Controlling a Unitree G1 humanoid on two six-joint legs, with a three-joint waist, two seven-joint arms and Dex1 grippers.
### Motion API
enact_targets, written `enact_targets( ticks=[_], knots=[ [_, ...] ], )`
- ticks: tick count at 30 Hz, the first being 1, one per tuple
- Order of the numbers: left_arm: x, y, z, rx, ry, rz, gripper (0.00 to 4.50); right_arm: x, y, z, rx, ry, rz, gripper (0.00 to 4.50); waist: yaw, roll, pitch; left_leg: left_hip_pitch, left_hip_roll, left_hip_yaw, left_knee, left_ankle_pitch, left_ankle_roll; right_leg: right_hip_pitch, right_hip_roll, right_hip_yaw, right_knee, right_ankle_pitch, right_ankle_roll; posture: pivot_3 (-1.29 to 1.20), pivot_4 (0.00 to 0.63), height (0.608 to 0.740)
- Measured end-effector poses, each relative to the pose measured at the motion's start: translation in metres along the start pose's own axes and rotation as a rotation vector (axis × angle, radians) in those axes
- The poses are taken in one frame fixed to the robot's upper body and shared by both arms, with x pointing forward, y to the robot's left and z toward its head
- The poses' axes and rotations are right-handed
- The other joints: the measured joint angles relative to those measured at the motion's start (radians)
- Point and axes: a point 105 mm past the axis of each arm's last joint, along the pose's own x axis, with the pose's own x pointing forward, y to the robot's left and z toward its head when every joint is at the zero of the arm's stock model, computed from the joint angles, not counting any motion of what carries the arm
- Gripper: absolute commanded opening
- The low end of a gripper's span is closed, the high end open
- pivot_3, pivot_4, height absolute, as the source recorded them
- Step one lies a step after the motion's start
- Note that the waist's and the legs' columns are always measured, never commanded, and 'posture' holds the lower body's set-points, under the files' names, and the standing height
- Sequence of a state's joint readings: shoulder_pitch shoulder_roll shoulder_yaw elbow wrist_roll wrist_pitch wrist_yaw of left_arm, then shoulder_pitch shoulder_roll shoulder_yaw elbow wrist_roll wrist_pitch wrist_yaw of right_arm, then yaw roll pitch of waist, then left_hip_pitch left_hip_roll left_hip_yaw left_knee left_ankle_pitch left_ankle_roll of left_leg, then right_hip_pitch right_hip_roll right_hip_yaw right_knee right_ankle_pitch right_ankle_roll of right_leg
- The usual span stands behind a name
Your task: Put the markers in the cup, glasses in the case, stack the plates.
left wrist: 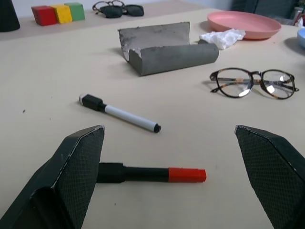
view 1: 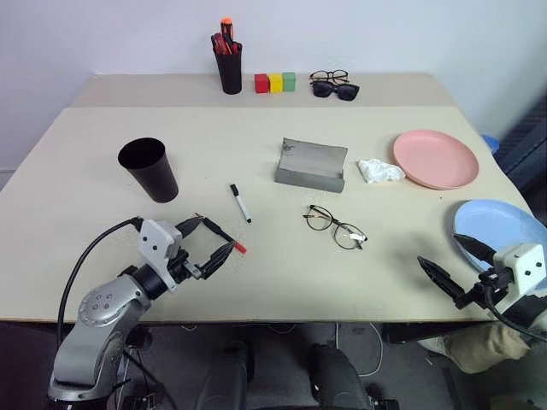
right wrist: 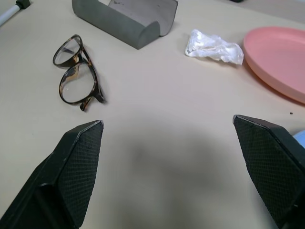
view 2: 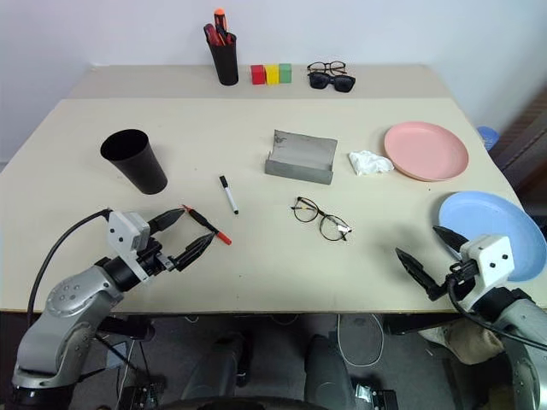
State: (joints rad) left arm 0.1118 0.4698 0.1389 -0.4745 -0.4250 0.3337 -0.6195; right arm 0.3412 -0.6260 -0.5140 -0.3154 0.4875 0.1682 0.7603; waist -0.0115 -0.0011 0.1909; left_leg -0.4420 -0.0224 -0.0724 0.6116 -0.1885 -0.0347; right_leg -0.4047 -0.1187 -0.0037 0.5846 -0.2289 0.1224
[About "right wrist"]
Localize grey felt glasses case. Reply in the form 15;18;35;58
71;0;179;50

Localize tortoiseshell eyeglasses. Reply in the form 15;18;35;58
52;34;106;112

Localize white pen with black cap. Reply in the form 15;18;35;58
0;0;31;26

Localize light blue object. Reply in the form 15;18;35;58
292;130;305;150

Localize pink plastic plate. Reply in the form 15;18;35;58
243;27;305;104

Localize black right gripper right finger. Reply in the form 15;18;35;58
232;114;305;229

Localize crumpled white plastic wrapper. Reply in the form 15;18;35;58
184;29;244;66

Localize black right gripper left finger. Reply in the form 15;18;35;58
0;120;105;229

